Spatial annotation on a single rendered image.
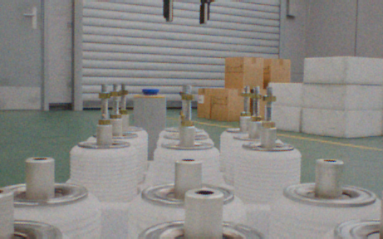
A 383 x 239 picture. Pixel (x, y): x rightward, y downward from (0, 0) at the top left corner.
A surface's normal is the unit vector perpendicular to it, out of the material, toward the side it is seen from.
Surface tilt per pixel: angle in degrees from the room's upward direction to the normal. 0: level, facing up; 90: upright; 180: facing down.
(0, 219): 90
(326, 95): 90
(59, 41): 90
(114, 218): 90
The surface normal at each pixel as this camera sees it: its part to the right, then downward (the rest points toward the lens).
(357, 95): 0.53, 0.07
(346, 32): -0.86, 0.03
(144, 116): 0.04, 0.07
